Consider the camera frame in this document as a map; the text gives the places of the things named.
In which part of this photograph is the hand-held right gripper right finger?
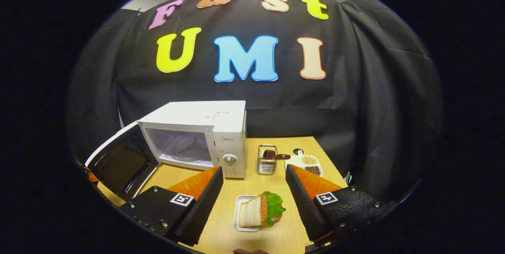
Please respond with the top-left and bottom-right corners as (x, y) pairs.
(285, 164), (395, 243)

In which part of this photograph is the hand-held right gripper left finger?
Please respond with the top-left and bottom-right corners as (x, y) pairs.
(120, 166), (224, 247)

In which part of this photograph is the sandwich with lettuce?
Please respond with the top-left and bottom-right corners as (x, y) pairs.
(239, 191), (286, 229)

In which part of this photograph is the white microwave oven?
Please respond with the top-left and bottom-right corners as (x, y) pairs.
(85, 101), (247, 201)

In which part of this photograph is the white rectangular tray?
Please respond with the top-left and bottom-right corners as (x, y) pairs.
(234, 195), (263, 232)

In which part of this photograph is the white dish with beans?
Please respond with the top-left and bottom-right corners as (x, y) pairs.
(285, 149), (323, 177)

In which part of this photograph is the brown spoon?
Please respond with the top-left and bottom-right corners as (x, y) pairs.
(262, 149), (291, 160)

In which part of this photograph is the glass turntable plate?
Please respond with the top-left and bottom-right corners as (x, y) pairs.
(172, 139), (208, 162)

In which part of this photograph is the black backdrop cloth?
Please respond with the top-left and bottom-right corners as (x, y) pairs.
(67, 0), (442, 207)

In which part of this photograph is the metal wire basket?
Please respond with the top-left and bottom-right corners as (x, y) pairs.
(257, 144), (278, 175)

